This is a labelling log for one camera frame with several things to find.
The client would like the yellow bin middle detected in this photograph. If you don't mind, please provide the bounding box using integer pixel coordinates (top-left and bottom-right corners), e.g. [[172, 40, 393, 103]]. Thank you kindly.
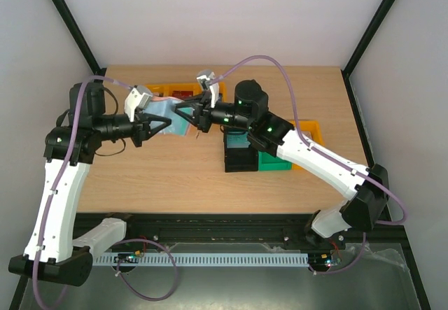
[[167, 83, 195, 97]]

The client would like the teal card stack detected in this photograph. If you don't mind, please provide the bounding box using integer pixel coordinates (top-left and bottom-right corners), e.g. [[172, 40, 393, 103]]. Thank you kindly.
[[227, 135, 250, 148]]

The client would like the left black frame post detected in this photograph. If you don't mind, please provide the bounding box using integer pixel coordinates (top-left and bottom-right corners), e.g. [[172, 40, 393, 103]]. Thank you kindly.
[[51, 0, 106, 76]]

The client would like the red card stack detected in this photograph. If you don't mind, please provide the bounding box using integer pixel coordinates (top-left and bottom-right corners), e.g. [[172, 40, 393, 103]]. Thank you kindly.
[[172, 90, 193, 99]]

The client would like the yellow bin far right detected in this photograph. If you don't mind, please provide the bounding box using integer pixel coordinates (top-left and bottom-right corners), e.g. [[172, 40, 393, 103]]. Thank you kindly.
[[290, 120, 325, 171]]

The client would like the white slotted cable duct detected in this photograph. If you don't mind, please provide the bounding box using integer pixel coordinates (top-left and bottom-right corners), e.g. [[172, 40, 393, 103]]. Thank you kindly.
[[93, 253, 309, 267]]

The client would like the yellow bin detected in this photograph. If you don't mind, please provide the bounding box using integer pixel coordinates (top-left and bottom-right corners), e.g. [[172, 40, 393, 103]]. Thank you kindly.
[[146, 84, 168, 97], [167, 83, 195, 97], [290, 120, 325, 171], [194, 81, 228, 101]]

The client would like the right black frame post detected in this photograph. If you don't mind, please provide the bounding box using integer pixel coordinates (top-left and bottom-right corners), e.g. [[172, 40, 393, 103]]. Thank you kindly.
[[342, 0, 412, 76]]

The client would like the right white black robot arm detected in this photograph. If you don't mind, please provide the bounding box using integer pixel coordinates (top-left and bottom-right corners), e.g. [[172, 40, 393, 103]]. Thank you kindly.
[[174, 80, 388, 248]]

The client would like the black frame post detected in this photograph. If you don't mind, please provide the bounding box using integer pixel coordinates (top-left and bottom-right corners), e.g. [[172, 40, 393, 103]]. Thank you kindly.
[[51, 0, 106, 76], [342, 0, 412, 76]]

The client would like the yellow bin left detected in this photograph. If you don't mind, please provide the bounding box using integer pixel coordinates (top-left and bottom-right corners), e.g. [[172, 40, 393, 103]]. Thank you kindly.
[[146, 84, 168, 97]]

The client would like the green bin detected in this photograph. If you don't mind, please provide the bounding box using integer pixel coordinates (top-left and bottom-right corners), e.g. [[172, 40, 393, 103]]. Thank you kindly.
[[258, 152, 292, 171]]

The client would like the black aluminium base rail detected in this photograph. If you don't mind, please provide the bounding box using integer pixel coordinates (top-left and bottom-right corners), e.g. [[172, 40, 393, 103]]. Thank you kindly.
[[65, 212, 410, 253]]

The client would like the black bin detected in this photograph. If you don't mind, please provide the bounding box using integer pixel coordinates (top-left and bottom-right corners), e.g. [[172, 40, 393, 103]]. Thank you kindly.
[[223, 130, 258, 173]]

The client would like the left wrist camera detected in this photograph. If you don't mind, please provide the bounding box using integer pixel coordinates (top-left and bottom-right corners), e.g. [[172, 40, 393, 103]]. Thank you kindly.
[[124, 85, 153, 122]]

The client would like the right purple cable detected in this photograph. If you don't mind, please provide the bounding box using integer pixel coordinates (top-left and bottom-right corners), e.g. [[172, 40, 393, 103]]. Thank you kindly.
[[209, 55, 409, 276]]

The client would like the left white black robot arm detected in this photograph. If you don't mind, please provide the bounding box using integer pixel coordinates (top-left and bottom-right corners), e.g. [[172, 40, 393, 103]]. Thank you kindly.
[[8, 81, 171, 286]]

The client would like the pink card holder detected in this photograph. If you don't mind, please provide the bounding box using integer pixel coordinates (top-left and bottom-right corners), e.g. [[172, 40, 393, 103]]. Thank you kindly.
[[143, 97, 190, 136]]

